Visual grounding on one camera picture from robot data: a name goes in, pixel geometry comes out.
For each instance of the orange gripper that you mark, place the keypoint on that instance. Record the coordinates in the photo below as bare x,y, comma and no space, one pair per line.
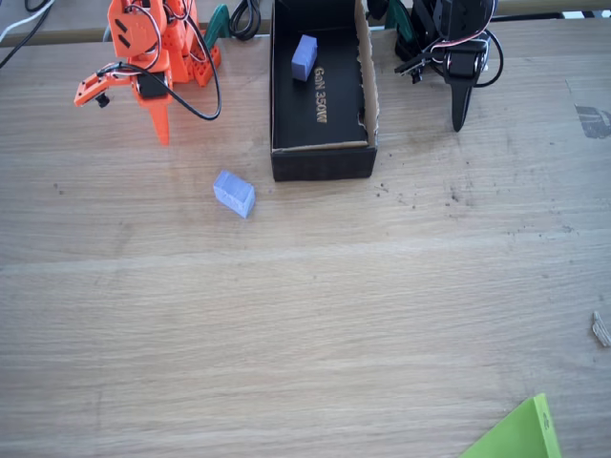
154,89

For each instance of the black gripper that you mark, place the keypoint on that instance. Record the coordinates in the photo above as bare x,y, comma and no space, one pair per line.
462,67

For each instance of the purple foam block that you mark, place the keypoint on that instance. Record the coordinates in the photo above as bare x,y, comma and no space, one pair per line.
234,193
304,59

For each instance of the black cardboard box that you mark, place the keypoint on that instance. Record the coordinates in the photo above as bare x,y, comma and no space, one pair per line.
324,164

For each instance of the small wood chip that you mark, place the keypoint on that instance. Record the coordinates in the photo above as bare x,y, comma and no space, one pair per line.
601,329

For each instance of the green paper sheet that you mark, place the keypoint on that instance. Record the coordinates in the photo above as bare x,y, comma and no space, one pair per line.
520,434

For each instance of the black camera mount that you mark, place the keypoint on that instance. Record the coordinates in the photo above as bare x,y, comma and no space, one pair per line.
410,67

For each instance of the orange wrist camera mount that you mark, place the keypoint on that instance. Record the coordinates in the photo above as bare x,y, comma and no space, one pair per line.
90,88

